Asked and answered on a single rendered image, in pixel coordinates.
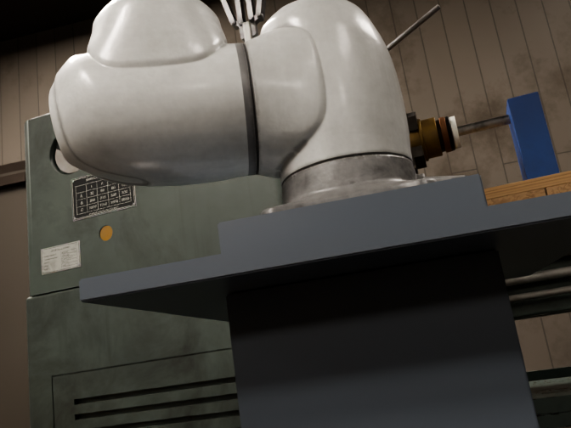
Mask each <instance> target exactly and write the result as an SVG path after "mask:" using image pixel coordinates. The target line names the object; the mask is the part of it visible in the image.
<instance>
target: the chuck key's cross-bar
mask: <svg viewBox="0 0 571 428"><path fill-rule="evenodd" d="M440 9H441V8H440V7H439V5H438V4H437V5H436V6H435V7H433V8H432V9H431V10H430V11H428V12H427V13H426V14H425V15H423V16H422V17H421V18H420V19H419V20H418V21H417V22H416V23H415V24H413V25H412V26H411V27H410V28H408V29H407V30H406V31H404V32H403V33H402V34H401V35H400V36H398V37H397V38H396V39H395V40H393V41H392V42H391V43H390V44H388V45H387V50H388V51H390V50H391V49H392V48H394V47H395V46H396V45H397V44H398V43H400V42H401V41H402V40H404V39H405V38H406V37H407V36H408V35H409V34H410V33H411V32H412V31H414V30H415V29H416V28H418V27H419V26H420V25H421V24H423V23H424V22H425V21H426V20H428V19H429V18H430V17H431V16H433V15H434V14H435V13H436V12H438V11H439V10H440Z"/></svg>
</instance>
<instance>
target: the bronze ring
mask: <svg viewBox="0 0 571 428"><path fill-rule="evenodd" d="M417 125H418V129H417V130H413V131H410V147H411V148H412V147H416V146H419V145H422V148H423V152H424V155H425V158H426V161H429V159H431V158H434V157H439V156H442V155H443V152H445V151H446V153H448V152H452V151H454V150H455V143H454V139H453V135H452V131H451V127H450V123H449V117H448V116H446V117H440V118H438V120H435V118H434V117H433V118H429V119H426V120H422V121H421V120H420V119H417Z"/></svg>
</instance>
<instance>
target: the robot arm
mask: <svg viewBox="0 0 571 428"><path fill-rule="evenodd" d="M220 2H221V3H222V5H223V8H224V10H225V12H226V15H227V16H228V19H229V22H230V24H231V25H232V26H233V27H234V28H235V29H236V30H238V29H240V38H241V39H242V41H243V43H227V39H226V37H225V35H224V33H223V30H222V27H221V25H220V21H219V19H218V17H217V16H216V14H215V13H214V12H213V11H212V10H211V9H210V8H209V7H208V6H206V5H205V4H204V3H203V2H202V1H200V0H112V1H111V2H110V3H109V4H107V5H106V6H105V7H104V8H103V10H102V11H101V12H100V13H99V14H98V16H97V17H96V19H95V21H94V23H93V32H92V35H91V38H90V41H89V44H88V50H87V53H84V54H78V55H74V56H72V57H70V58H69V59H68V60H67V61H66V62H65V64H64V65H63V66H62V67H61V69H60V70H59V71H58V73H57V74H56V77H55V79H54V84H53V86H52V87H51V89H50V91H49V96H48V102H49V111H50V116H51V121H52V124H53V128H54V133H55V137H56V139H57V142H58V144H59V148H60V150H61V152H62V154H63V156H64V157H65V159H66V161H67V162H68V163H69V164H71V165H72V166H74V167H76V168H78V169H80V170H82V171H85V172H87V173H90V174H91V175H93V176H95V177H98V178H100V179H103V180H106V181H110V182H113V183H121V184H126V185H133V186H145V187H164V186H181V185H192V184H200V183H213V182H218V181H224V180H228V179H232V178H237V177H245V176H251V175H256V174H257V175H260V176H265V177H272V178H280V181H281V186H282V200H283V205H280V206H274V207H270V208H268V209H266V210H264V211H262V212H261V215H262V214H268V213H272V212H277V211H285V210H290V209H294V208H299V207H304V206H312V205H317V204H321V203H326V202H331V201H335V200H344V199H348V198H353V197H358V196H362V195H367V194H375V193H380V192H385V191H389V190H394V189H402V188H407V187H411V186H416V185H421V184H425V183H434V182H438V181H443V180H448V179H452V178H457V177H465V176H466V175H460V176H437V177H425V175H424V173H422V174H416V170H415V168H414V165H413V160H412V154H411V150H410V132H409V127H408V122H407V116H406V112H405V107H404V100H403V96H402V92H401V88H400V85H399V79H398V76H397V73H396V70H395V68H394V64H393V61H392V58H391V56H390V53H389V52H388V50H387V46H386V44H385V42H384V41H383V40H382V37H381V35H380V33H379V32H378V30H377V29H376V28H375V27H374V25H373V24H372V22H371V21H370V19H369V18H368V17H367V15H366V14H365V13H364V12H363V11H362V10H361V9H360V8H359V7H358V6H356V5H355V4H353V3H351V2H349V1H347V0H297V1H295V2H292V3H289V4H287V5H286V6H284V7H283V8H281V9H280V10H278V11H277V12H276V13H275V14H274V15H273V16H272V17H271V18H270V19H269V20H268V21H267V22H266V23H265V25H264V26H263V28H262V30H261V33H260V36H259V35H258V30H257V24H258V23H259V22H260V21H261V22H263V21H264V16H265V8H266V0H257V7H256V9H255V3H254V0H246V8H247V14H248V18H247V19H248V20H249V21H250V22H249V21H246V15H245V9H244V0H235V8H236V14H237V20H236V18H235V15H234V12H233V10H232V8H231V6H230V4H229V2H228V0H220Z"/></svg>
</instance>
